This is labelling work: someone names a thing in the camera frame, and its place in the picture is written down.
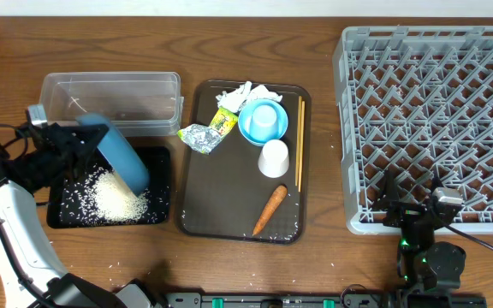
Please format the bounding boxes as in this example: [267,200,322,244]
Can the dark blue plate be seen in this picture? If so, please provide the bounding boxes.
[76,113,150,196]

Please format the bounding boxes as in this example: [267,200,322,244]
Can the orange carrot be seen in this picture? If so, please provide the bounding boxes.
[252,185,288,236]

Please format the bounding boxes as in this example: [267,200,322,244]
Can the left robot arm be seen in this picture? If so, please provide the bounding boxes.
[0,122,159,307]

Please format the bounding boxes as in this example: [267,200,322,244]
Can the brown serving tray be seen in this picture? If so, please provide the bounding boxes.
[176,85,312,245]

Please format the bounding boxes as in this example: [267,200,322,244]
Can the crumpled white tissue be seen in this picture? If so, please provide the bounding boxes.
[216,81,282,114]

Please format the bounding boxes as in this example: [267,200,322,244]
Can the black waste tray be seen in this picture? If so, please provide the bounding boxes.
[46,147,171,228]

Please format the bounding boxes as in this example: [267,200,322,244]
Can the light blue bowl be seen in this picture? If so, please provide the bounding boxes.
[238,99,288,146]

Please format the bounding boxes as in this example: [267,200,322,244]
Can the grey dishwasher rack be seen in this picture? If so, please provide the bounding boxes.
[333,26,493,235]

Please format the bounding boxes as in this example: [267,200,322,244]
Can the white rice pile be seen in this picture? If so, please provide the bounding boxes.
[57,163,169,228]

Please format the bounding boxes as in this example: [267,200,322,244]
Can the yellow foil snack wrapper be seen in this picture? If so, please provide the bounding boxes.
[177,107,239,155]

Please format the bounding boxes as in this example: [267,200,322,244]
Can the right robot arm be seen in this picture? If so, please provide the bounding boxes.
[372,170,466,307]

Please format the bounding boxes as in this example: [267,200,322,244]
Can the left wooden chopstick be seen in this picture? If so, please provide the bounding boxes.
[295,96,302,186]

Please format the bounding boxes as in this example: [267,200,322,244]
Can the right wooden chopstick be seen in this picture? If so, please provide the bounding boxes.
[298,100,306,193]

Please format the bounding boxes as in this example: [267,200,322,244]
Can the wooden chopstick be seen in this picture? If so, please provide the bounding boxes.
[295,96,302,186]
[298,100,306,193]

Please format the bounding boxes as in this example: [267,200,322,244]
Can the clear plastic bin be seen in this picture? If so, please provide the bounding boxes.
[39,71,183,137]

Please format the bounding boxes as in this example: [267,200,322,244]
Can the light blue cup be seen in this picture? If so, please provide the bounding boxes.
[249,104,278,143]

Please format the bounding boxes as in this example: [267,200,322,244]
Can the white cup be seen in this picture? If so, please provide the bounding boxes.
[258,139,289,178]

